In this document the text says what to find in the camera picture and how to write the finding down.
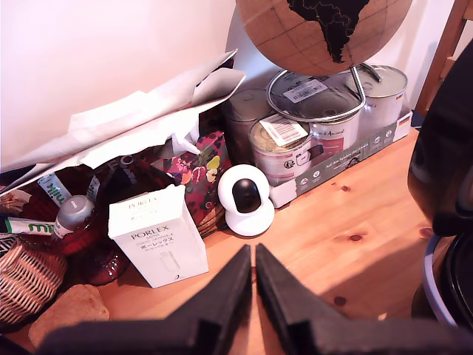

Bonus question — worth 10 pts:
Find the black rice cooker lid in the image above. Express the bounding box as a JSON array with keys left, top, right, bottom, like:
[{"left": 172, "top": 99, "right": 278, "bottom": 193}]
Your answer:
[{"left": 407, "top": 38, "right": 473, "bottom": 237}]

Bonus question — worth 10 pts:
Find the tall steel pot, glass lid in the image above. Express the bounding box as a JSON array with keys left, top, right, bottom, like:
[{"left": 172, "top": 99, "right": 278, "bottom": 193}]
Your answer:
[{"left": 345, "top": 64, "right": 409, "bottom": 131}]

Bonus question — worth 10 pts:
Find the white Porlex box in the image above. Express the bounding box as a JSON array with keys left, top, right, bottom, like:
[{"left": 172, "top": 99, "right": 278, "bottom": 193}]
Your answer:
[{"left": 107, "top": 184, "right": 210, "bottom": 289}]

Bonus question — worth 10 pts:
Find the grey-green cardboard pot tray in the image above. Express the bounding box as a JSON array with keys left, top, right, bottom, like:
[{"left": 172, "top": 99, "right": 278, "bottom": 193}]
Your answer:
[{"left": 268, "top": 109, "right": 414, "bottom": 210}]

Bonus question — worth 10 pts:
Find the steel pot with paper label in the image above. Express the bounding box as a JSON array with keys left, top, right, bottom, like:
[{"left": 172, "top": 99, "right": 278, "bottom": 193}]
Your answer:
[{"left": 248, "top": 113, "right": 315, "bottom": 187}]

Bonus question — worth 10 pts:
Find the colourful floral bag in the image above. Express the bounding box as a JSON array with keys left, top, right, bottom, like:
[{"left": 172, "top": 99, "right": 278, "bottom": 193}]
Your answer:
[{"left": 151, "top": 110, "right": 234, "bottom": 238}]

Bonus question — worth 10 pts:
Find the cork block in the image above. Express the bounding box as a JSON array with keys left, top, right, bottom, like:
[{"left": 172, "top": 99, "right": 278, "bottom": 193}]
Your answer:
[{"left": 27, "top": 283, "right": 111, "bottom": 348}]

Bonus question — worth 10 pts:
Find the dark red glass vase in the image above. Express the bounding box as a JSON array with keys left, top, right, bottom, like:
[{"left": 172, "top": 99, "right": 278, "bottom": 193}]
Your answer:
[{"left": 16, "top": 155, "right": 177, "bottom": 286}]

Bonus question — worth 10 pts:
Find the steel pot under globe stand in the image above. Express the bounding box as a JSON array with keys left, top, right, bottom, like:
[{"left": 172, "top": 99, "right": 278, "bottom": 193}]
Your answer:
[{"left": 268, "top": 70, "right": 367, "bottom": 178}]

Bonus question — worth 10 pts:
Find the matte steel pot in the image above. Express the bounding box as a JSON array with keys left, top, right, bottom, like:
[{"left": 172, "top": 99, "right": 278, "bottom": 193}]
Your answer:
[{"left": 221, "top": 88, "right": 276, "bottom": 168}]

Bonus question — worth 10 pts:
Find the green white milk sachet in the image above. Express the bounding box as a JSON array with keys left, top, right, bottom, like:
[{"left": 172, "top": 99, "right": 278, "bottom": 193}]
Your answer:
[
  {"left": 36, "top": 172, "right": 73, "bottom": 209},
  {"left": 86, "top": 175, "right": 101, "bottom": 201},
  {"left": 0, "top": 216, "right": 57, "bottom": 237}
]

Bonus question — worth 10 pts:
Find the grey capped bottle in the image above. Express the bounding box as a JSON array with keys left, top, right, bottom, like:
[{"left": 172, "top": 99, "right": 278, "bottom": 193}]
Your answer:
[{"left": 53, "top": 195, "right": 96, "bottom": 240}]

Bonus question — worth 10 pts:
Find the white paper bag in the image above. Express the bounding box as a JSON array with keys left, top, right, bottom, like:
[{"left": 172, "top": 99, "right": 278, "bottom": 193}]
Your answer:
[{"left": 0, "top": 50, "right": 248, "bottom": 194}]

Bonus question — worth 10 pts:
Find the woven wicker basket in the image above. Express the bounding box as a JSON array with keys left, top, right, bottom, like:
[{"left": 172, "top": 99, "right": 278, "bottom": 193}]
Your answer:
[{"left": 0, "top": 236, "right": 69, "bottom": 327}]

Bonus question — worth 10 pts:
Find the cork globe on metal stand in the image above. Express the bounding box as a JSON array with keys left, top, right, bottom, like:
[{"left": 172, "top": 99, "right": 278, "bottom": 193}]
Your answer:
[{"left": 235, "top": 0, "right": 413, "bottom": 123}]

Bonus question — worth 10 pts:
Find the wooden ladder-back chair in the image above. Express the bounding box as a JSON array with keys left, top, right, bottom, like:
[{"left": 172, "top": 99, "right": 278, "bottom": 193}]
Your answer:
[{"left": 415, "top": 0, "right": 473, "bottom": 119}]

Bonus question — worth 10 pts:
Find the white round security camera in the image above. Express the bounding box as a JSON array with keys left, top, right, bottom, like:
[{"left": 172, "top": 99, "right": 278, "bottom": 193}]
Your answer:
[{"left": 217, "top": 164, "right": 276, "bottom": 236}]

